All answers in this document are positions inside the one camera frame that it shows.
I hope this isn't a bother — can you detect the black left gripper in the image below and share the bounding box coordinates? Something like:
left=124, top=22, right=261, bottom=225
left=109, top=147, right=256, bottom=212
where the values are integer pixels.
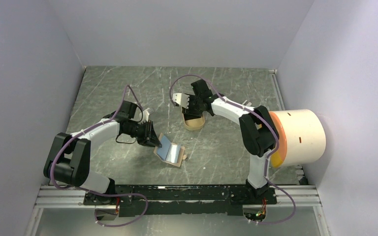
left=125, top=120, right=162, bottom=149

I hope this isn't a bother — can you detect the beige leather card holder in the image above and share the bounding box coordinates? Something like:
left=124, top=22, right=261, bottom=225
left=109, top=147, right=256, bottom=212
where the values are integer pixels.
left=154, top=133, right=187, bottom=168

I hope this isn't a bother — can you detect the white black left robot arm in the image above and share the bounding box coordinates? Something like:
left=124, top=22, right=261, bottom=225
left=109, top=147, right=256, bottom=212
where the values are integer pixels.
left=43, top=101, right=162, bottom=205

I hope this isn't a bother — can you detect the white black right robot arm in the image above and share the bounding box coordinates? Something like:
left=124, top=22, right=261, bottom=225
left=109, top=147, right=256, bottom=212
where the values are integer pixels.
left=173, top=80, right=279, bottom=204

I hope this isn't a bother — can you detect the beige oval plastic tray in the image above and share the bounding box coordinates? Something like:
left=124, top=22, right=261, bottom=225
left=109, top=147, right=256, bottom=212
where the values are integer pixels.
left=182, top=114, right=205, bottom=131

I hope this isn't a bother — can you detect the white plastic clip device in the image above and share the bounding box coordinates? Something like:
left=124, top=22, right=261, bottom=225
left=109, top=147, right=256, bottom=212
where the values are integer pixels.
left=242, top=100, right=252, bottom=107

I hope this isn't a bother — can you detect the cream cylinder with orange face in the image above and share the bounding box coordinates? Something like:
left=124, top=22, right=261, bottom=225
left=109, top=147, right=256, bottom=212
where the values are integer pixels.
left=269, top=109, right=326, bottom=168

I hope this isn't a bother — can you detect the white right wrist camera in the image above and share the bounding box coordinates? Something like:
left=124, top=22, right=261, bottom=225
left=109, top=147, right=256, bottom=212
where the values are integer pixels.
left=172, top=93, right=190, bottom=109

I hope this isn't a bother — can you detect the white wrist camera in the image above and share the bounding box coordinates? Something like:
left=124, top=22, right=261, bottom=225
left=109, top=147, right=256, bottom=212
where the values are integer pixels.
left=140, top=108, right=154, bottom=123
left=172, top=93, right=190, bottom=109

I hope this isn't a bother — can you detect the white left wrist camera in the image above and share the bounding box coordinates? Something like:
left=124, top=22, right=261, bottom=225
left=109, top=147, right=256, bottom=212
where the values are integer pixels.
left=140, top=108, right=154, bottom=123

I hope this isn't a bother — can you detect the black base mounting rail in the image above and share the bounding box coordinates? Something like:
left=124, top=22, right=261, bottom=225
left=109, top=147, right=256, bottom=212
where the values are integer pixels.
left=83, top=183, right=277, bottom=217

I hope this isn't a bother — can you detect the aluminium frame rail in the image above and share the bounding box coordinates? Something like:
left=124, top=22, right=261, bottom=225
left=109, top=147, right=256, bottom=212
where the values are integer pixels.
left=34, top=185, right=322, bottom=209

